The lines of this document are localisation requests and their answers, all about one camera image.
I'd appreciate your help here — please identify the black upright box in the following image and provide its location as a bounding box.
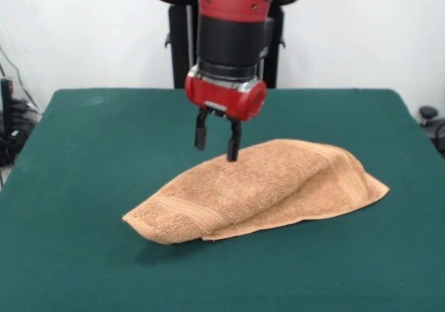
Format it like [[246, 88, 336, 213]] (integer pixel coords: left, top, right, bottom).
[[0, 78, 15, 138]]

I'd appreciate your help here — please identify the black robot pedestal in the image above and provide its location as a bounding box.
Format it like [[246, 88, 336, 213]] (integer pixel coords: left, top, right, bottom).
[[163, 3, 286, 90]]

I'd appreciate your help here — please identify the tan terry towel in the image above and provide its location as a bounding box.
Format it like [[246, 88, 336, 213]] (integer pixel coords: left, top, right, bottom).
[[122, 138, 391, 247]]

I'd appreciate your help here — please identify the dark green table cloth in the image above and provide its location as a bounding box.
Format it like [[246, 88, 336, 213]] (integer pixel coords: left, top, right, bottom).
[[0, 88, 445, 312]]

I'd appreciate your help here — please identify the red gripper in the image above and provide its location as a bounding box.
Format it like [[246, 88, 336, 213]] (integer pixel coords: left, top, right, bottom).
[[184, 67, 268, 163]]

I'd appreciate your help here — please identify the black cable pile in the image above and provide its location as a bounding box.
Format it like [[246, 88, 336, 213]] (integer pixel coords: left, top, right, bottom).
[[0, 98, 43, 167]]

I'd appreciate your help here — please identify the thin wall cable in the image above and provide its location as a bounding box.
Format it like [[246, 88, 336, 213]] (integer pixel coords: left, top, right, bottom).
[[0, 44, 40, 110]]

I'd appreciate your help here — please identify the black chair part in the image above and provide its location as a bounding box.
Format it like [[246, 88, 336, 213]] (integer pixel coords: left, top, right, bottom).
[[418, 106, 445, 155]]

